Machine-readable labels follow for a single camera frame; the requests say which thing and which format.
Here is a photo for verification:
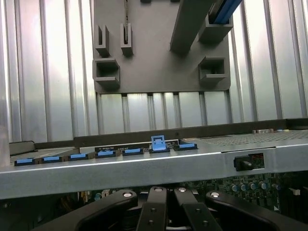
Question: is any grey parts rack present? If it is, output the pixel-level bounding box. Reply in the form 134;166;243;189
92;0;234;93

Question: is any blue slot cover tab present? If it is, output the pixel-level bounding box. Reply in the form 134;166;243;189
95;150;116;159
14;157;36;167
122;148;143;156
177;143;198;151
69;153;89;161
41;155;61;165

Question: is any green RAM stick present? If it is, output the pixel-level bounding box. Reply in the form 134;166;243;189
123;0;128;46

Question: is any open black PC case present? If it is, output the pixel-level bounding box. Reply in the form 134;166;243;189
0;117;308;231

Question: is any hard disk with blue carrier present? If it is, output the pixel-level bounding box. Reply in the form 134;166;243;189
208;0;244;25

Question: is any blue card retention clip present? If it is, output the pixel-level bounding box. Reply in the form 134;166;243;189
150;135;170;154

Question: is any green motherboard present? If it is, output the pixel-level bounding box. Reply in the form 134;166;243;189
0;169;308;231

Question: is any black chassis intrusion switch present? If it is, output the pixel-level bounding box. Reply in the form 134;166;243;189
233;155;254;172

